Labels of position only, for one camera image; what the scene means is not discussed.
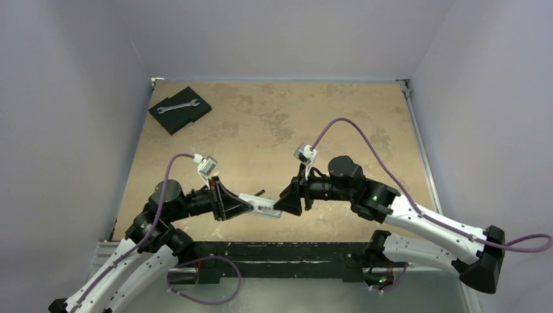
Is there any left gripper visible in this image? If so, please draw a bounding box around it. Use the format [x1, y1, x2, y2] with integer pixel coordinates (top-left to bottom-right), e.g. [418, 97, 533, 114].
[168, 175, 253, 221]

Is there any white remote control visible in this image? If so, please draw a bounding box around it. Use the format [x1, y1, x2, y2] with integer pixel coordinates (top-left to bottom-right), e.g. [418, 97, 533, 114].
[238, 193, 282, 219]

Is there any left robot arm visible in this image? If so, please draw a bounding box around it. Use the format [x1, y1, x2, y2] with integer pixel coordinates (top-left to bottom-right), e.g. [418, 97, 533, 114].
[48, 177, 256, 312]

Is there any black foam pad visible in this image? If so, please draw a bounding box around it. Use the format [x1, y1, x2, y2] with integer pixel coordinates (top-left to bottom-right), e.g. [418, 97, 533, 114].
[149, 87, 212, 135]

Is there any silver open-end wrench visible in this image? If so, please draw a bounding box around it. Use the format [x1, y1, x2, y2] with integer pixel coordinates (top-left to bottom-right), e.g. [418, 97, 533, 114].
[157, 99, 200, 114]

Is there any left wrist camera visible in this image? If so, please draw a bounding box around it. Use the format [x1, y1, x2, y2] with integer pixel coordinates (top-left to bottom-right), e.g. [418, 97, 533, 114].
[193, 154, 218, 186]

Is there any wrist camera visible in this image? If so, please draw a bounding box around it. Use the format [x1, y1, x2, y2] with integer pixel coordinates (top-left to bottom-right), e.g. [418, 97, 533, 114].
[293, 143, 318, 181]
[193, 154, 218, 186]

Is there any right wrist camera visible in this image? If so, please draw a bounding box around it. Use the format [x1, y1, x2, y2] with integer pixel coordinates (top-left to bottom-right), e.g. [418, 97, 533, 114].
[293, 143, 318, 181]

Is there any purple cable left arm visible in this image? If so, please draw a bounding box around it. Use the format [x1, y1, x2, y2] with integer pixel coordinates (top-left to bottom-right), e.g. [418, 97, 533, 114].
[68, 153, 198, 313]

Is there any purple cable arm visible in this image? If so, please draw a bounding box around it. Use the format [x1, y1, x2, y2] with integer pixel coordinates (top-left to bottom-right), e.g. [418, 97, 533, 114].
[68, 153, 198, 313]
[310, 117, 553, 254]

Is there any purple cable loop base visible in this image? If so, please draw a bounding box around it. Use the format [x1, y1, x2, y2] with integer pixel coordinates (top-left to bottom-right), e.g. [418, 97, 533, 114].
[167, 256, 242, 306]

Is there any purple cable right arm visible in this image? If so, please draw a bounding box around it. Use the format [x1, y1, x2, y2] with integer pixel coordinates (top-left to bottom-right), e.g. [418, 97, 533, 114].
[310, 117, 553, 254]

